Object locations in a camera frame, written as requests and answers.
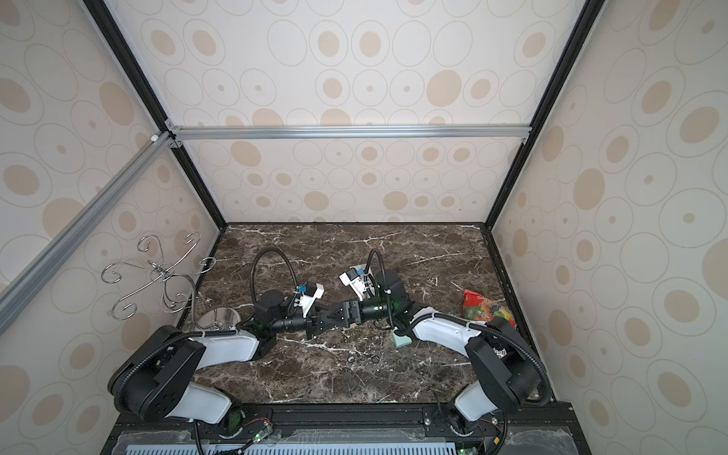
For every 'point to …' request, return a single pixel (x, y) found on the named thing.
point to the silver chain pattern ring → (351, 358)
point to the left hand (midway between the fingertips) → (344, 319)
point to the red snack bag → (481, 309)
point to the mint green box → (401, 340)
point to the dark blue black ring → (375, 358)
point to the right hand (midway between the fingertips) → (340, 314)
